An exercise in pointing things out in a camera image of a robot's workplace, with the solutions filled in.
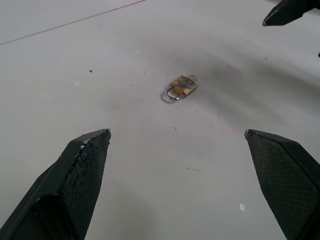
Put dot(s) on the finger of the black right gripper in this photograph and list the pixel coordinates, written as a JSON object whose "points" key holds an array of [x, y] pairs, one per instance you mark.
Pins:
{"points": [[287, 12]]}

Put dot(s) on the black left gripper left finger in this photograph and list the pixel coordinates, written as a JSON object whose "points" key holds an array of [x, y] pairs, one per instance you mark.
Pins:
{"points": [[75, 180]]}

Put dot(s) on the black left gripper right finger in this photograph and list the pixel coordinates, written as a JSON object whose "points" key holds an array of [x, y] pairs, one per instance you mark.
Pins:
{"points": [[285, 180]]}

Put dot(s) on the brass padlock with steel shackle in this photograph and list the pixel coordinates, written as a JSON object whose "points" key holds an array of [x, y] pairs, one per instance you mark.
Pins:
{"points": [[180, 88]]}

